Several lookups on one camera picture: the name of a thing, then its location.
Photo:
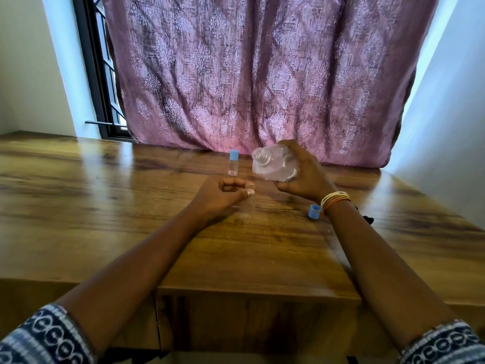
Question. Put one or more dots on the patterned left sleeve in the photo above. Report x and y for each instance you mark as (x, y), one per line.
(45, 337)

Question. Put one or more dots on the patterned sleeve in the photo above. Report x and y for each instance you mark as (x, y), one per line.
(443, 343)
(45, 337)

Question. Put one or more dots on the person's right forearm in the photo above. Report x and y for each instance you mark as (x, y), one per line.
(382, 272)

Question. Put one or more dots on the small black object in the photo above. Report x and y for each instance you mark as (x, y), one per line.
(366, 219)

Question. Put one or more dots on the person's right hand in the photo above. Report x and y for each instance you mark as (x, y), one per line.
(312, 178)

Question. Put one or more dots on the large clear plastic bottle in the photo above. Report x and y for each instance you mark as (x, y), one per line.
(274, 164)

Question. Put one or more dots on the patterned right sleeve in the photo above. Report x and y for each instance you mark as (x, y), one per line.
(443, 343)

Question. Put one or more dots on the person's left forearm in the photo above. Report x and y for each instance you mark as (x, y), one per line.
(140, 269)

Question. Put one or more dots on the small clear bottle blue cap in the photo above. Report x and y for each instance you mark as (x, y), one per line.
(233, 164)

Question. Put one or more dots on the black window frame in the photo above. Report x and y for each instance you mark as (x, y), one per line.
(89, 68)

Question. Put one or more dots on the person's left thumb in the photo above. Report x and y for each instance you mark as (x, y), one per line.
(248, 192)

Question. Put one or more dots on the person's right thumb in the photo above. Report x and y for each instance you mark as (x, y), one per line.
(287, 187)

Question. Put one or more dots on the yellow and orange bangles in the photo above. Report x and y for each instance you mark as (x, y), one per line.
(333, 200)

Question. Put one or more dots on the person's left hand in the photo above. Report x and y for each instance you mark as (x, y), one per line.
(214, 197)

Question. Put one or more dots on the pink patterned curtain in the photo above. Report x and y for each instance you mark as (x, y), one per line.
(265, 71)

